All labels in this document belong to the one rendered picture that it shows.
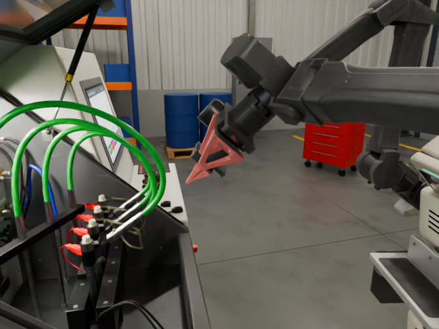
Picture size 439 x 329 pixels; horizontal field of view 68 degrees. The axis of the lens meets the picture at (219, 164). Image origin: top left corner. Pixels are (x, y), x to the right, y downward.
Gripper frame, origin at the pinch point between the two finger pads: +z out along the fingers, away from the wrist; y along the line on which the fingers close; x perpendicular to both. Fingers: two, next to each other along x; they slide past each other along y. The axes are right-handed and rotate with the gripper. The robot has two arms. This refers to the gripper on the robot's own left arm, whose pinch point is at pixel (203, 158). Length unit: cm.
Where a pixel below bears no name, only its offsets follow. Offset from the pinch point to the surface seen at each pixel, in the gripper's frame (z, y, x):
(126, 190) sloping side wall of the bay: 41, -34, 2
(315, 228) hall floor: 68, -189, 194
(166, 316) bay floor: 47, -6, 29
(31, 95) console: 37, -40, -36
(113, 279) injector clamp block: 43.8, -4.9, 9.0
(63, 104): 14.2, -9.2, -24.3
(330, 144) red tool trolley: 22, -357, 236
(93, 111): 11.7, -9.9, -19.4
